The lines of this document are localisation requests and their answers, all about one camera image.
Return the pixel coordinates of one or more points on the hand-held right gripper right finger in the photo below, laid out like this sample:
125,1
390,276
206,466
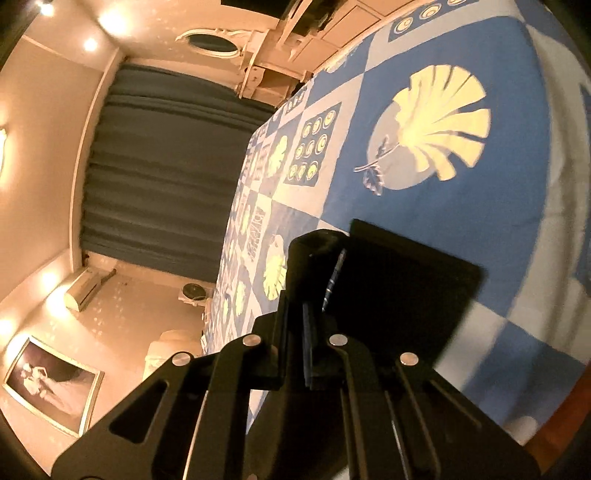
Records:
333,279

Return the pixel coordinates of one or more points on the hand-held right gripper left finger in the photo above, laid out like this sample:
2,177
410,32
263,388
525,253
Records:
295,277

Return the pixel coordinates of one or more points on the black pants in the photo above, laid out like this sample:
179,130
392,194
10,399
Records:
406,295

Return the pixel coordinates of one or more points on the white rounded object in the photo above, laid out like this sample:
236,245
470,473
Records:
173,355

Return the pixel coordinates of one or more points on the blue printed bed blanket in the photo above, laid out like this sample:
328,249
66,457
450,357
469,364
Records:
461,207

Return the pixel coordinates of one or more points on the dark grey curtain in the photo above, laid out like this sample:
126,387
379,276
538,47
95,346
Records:
161,184

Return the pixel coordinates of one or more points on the white air conditioner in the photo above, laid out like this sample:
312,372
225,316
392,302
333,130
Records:
82,290

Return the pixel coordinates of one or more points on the white dresser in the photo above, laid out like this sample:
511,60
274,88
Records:
272,50

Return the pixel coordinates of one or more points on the ceiling spotlight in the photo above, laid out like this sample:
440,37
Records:
48,278
46,4
111,18
5,327
90,44

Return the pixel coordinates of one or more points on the oval white-framed mirror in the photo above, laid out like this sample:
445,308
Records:
210,44

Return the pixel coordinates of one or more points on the wooden panelled wardrobe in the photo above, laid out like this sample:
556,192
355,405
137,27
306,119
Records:
351,21

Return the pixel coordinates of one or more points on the ceiling lamp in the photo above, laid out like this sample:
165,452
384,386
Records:
2,154

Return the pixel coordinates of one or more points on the framed wall picture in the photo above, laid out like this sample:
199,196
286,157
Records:
51,383

